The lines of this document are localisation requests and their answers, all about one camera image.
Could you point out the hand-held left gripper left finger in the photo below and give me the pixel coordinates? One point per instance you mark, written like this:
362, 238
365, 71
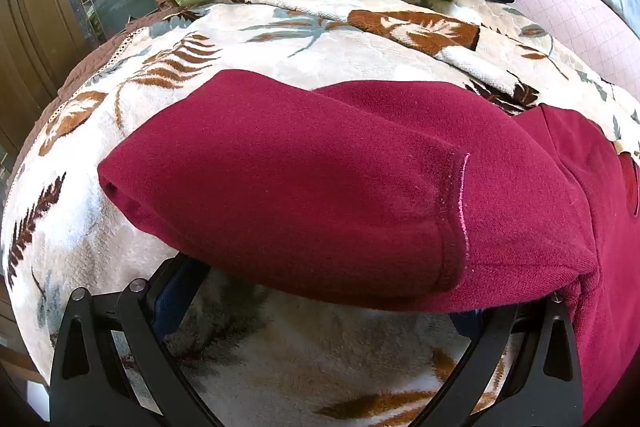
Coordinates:
168, 307

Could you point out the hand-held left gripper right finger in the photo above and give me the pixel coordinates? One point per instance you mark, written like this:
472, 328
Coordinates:
492, 332

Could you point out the dark red fleece garment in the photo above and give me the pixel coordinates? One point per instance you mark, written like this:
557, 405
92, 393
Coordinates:
300, 182

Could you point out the brown quilted bedspread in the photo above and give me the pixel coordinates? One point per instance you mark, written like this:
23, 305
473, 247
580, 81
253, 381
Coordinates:
95, 57

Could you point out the leaf printed fleece blanket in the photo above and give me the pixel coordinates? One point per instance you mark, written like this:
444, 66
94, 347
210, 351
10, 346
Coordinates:
300, 37

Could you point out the pink quilted bed sheet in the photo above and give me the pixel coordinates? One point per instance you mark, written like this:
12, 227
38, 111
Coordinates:
560, 7

